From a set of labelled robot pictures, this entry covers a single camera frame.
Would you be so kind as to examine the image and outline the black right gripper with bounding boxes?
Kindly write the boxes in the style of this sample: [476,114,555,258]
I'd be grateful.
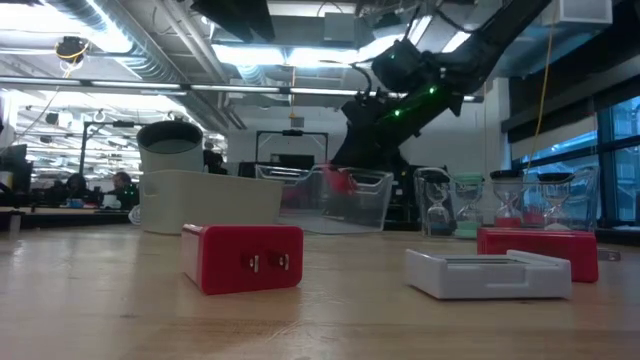
[331,94,419,171]

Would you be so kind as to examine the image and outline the red wall charger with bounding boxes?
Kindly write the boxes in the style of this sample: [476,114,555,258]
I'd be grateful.
[476,227,600,285]
[322,164,359,197]
[180,223,305,297]

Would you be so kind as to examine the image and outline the blue sand hourglass black caps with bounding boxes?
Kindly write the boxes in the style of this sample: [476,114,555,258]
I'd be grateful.
[416,168,454,237]

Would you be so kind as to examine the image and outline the teal capped hourglass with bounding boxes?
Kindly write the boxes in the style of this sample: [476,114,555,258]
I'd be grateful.
[452,172,486,239]

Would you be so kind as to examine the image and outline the red sand hourglass black caps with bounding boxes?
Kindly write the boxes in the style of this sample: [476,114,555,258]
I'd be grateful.
[489,168,526,230]

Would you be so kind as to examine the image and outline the white sand hourglass black caps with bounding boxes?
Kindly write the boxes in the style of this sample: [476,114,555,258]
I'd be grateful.
[537,171,576,232]

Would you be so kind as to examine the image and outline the clear plastic bin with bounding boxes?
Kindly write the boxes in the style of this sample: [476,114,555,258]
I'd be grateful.
[412,166,601,239]
[254,163,395,236]

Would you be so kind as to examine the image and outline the grey ceiling unit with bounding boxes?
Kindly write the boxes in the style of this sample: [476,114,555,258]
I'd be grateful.
[322,11,362,44]

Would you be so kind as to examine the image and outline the long ceiling light bar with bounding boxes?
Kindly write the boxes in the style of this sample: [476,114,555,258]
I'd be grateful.
[0,74,485,104]

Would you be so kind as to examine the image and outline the person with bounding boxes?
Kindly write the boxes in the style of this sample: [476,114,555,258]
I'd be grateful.
[107,171,141,209]
[64,173,90,204]
[202,149,227,176]

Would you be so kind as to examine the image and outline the white plastic storage bin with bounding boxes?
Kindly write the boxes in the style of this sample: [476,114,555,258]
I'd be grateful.
[139,169,284,236]

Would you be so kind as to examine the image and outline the white cylinder with dark top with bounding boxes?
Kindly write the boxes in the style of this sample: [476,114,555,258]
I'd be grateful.
[136,120,205,174]

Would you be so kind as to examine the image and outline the white ceiling unit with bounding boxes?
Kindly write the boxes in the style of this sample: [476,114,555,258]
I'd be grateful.
[542,0,614,27]

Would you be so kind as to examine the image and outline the wooden background desk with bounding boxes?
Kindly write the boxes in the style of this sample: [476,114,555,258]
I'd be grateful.
[0,205,132,230]

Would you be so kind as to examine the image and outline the black monitor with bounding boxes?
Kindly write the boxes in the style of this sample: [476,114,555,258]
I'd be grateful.
[0,143,29,194]

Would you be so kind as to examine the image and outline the black rig frame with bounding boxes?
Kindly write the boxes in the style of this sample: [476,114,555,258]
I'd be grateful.
[254,128,330,166]
[78,118,139,177]

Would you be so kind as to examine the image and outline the hanging yellow cable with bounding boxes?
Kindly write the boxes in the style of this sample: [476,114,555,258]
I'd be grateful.
[527,29,557,169]

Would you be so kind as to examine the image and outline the round silver air duct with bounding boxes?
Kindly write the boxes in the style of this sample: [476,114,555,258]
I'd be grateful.
[44,0,181,84]

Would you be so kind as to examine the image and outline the black ceiling cable reel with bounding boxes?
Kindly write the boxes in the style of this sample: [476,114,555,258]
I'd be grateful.
[53,35,92,66]

